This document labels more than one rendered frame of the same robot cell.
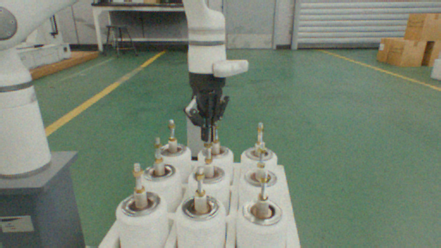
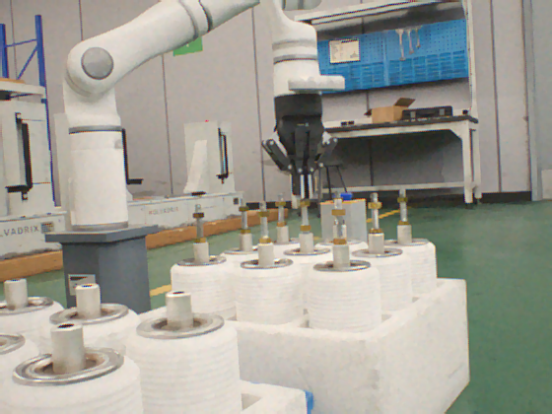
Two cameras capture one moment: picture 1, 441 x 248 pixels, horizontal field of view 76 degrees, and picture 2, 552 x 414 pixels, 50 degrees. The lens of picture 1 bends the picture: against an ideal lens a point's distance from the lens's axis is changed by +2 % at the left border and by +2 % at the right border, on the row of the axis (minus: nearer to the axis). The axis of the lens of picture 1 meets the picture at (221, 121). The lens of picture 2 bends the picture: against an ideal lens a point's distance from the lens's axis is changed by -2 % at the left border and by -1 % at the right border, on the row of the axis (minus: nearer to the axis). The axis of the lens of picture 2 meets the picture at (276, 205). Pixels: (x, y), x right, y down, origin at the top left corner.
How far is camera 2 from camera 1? 0.51 m
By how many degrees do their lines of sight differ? 31
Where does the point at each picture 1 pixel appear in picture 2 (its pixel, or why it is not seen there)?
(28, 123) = (108, 169)
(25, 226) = not seen: hidden behind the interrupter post
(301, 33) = not seen: outside the picture
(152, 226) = (204, 281)
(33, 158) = (107, 210)
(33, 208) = (98, 265)
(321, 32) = not seen: outside the picture
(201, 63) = (282, 82)
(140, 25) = (368, 164)
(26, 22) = (121, 64)
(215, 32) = (297, 43)
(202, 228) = (255, 276)
